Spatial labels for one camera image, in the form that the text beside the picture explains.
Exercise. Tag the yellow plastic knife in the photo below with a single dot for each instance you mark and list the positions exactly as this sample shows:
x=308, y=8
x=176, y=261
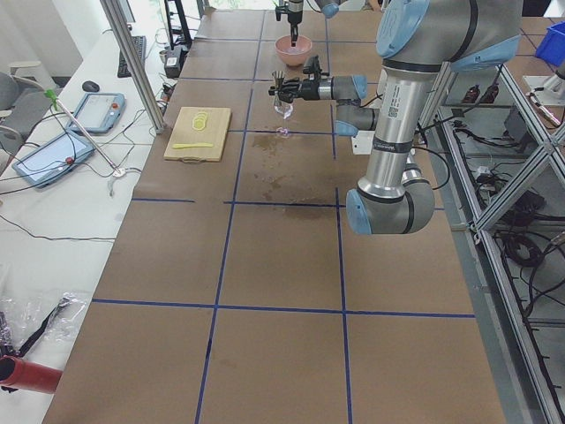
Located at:
x=192, y=145

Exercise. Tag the clear wine glass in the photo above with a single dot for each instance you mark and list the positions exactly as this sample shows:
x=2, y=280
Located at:
x=284, y=111

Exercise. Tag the crumpled clear plastic bag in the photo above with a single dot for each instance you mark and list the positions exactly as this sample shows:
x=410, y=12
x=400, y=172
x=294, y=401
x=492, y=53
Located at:
x=28, y=322

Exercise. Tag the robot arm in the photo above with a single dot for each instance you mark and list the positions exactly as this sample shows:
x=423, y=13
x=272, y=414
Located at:
x=329, y=8
x=414, y=39

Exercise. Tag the blue teach pendant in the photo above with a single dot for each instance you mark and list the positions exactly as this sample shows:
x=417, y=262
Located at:
x=98, y=112
x=51, y=161

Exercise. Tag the aluminium frame post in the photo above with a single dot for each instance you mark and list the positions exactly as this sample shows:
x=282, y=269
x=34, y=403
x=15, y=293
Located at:
x=118, y=24

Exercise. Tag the pink bowl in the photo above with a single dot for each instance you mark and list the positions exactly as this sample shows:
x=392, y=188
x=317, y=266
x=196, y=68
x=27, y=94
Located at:
x=293, y=54

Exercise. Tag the steel cone jigger cup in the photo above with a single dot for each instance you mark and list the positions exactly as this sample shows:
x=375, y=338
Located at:
x=278, y=77

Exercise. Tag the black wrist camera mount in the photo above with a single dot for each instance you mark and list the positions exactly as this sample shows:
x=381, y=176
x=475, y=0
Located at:
x=281, y=10

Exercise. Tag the black computer mouse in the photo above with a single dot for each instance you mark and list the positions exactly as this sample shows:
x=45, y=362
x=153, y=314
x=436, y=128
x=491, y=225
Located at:
x=90, y=86

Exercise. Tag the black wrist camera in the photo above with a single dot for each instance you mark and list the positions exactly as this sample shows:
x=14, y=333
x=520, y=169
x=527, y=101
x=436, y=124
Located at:
x=313, y=70

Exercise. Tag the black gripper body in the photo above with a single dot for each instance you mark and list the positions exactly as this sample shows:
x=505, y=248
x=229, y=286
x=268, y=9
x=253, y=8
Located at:
x=294, y=9
x=308, y=88

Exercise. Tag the wooden cutting board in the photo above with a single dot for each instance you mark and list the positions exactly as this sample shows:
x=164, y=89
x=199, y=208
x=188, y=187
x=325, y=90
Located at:
x=218, y=122

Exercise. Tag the red thermos bottle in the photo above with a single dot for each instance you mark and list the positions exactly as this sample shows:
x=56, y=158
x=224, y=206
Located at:
x=19, y=374

